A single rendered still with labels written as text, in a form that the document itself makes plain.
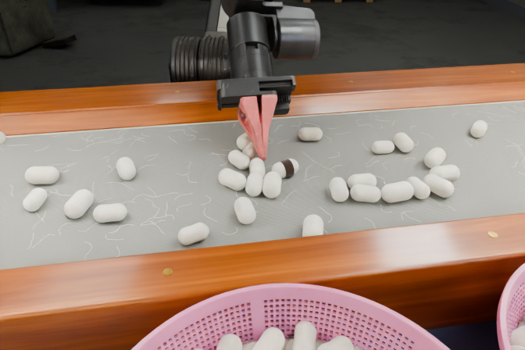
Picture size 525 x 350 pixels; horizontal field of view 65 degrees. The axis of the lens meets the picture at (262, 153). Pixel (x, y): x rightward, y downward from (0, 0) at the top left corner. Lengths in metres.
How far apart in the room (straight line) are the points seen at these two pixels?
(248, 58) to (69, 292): 0.34
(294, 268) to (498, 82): 0.58
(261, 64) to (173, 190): 0.20
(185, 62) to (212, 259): 0.56
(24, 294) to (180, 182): 0.21
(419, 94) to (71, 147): 0.56
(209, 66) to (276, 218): 0.47
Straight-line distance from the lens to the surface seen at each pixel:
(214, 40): 0.89
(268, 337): 0.35
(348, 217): 0.47
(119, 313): 0.37
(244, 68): 0.55
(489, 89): 0.83
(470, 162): 0.62
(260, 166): 0.51
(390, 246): 0.41
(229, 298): 0.35
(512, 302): 0.41
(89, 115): 0.69
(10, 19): 3.83
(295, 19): 0.62
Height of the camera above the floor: 1.03
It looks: 31 degrees down
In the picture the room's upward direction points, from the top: straight up
